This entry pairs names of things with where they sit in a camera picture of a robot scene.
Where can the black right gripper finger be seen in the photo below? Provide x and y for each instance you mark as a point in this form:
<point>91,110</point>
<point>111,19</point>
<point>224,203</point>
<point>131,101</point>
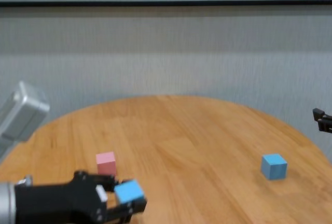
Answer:
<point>324,123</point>

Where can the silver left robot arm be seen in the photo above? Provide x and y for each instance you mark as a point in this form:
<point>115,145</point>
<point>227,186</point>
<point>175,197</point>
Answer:
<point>6,203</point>

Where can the black wall baseboard strip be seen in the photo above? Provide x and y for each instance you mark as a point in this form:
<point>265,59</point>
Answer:
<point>166,3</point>

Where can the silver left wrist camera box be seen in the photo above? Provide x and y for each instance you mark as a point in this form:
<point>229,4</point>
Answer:
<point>23,115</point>

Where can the pink cube block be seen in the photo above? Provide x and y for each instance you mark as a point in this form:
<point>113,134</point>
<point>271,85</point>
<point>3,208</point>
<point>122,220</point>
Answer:
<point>105,163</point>

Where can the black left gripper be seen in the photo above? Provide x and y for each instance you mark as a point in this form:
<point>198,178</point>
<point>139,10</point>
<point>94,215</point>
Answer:
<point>57,203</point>

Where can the blue cube block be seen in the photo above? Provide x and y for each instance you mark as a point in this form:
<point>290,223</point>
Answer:
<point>273,167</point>
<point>128,191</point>

